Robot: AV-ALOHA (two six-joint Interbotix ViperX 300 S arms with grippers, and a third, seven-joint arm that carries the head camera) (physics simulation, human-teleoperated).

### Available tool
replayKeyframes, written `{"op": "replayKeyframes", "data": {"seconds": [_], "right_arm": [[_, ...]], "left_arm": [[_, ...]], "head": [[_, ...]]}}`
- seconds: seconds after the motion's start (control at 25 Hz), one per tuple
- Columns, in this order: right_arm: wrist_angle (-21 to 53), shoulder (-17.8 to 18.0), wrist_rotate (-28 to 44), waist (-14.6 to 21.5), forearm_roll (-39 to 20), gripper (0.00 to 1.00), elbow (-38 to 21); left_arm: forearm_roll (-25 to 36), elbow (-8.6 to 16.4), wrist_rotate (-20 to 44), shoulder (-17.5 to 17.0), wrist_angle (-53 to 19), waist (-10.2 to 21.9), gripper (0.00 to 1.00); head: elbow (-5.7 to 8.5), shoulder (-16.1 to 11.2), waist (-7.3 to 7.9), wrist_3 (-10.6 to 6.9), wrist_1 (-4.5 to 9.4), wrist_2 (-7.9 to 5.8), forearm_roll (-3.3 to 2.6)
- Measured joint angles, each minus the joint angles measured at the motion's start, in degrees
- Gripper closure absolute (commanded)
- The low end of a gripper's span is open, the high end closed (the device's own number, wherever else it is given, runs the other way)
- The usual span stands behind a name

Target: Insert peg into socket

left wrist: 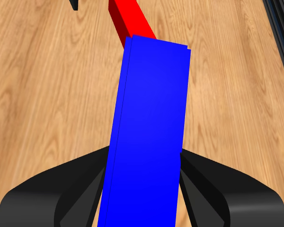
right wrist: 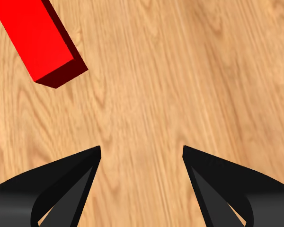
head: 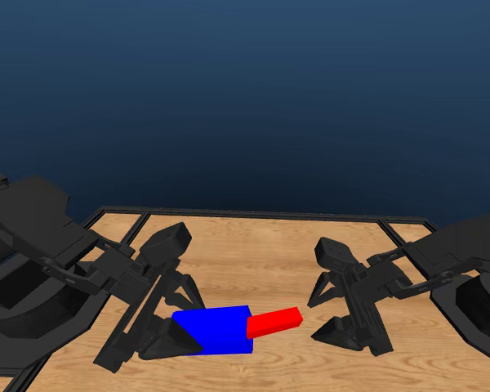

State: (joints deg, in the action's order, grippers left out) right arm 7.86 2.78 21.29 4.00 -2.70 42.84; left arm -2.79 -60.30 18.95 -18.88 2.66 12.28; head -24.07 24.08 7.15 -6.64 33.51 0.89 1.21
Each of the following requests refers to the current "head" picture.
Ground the blue hollow socket block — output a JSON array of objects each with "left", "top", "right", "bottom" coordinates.
[{"left": 171, "top": 305, "right": 255, "bottom": 357}]

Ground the thin red peg bar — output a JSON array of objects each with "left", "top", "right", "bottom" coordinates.
[{"left": 245, "top": 306, "right": 304, "bottom": 341}]

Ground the black table frame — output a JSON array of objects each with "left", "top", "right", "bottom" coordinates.
[{"left": 0, "top": 205, "right": 441, "bottom": 392}]

